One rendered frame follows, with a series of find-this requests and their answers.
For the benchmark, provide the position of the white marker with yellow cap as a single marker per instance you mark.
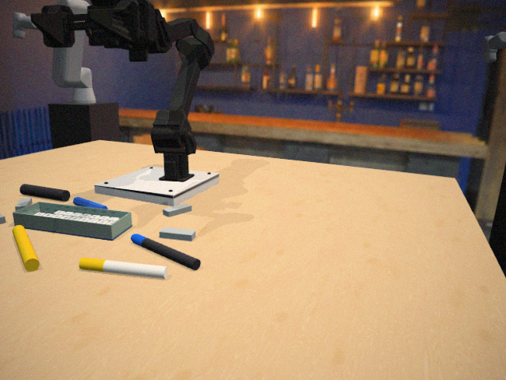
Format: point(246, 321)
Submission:
point(108, 266)

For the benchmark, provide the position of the blue stylus with grey tip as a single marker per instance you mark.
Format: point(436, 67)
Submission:
point(87, 203)

